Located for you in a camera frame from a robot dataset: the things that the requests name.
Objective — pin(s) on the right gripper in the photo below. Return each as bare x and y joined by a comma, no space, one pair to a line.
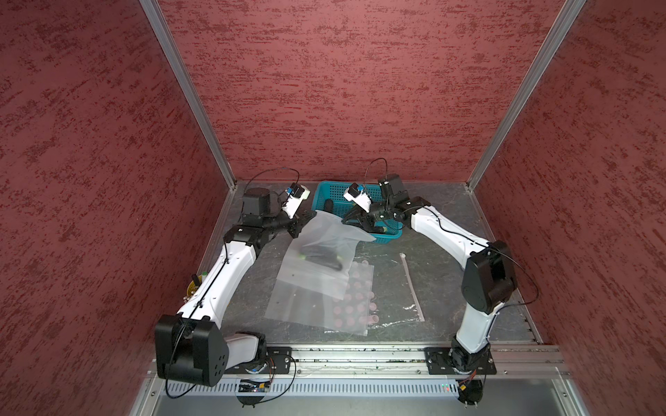
365,219

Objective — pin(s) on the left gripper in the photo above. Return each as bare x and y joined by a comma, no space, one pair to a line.
299,220

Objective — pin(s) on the clear zip-top bag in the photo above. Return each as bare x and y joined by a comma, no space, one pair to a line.
291,303
326,230

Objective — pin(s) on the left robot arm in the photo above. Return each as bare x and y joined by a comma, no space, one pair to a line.
189,345

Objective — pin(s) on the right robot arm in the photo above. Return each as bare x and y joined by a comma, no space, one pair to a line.
489,278

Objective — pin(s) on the clear bag with white zipper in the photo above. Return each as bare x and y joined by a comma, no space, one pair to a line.
395,296

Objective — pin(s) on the pink dotted zip-top bag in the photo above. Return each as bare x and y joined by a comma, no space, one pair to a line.
351,314

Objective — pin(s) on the teal plastic basket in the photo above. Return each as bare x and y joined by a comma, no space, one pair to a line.
390,230

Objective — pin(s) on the left circuit board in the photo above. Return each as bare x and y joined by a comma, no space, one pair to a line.
252,387

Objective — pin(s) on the right black connector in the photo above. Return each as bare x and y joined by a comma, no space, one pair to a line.
470,392

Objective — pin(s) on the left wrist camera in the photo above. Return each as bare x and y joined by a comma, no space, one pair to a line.
296,195

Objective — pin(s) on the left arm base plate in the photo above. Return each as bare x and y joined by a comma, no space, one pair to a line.
277,361

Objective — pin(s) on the aluminium front rail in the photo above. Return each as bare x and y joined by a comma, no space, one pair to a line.
382,379

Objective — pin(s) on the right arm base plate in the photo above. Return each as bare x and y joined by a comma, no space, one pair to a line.
457,361

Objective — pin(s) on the left corner aluminium post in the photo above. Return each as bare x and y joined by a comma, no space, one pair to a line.
165,38

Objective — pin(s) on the corner aluminium post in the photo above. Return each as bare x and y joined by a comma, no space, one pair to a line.
165,38
561,26

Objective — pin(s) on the right corner aluminium post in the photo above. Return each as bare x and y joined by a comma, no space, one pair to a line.
561,26

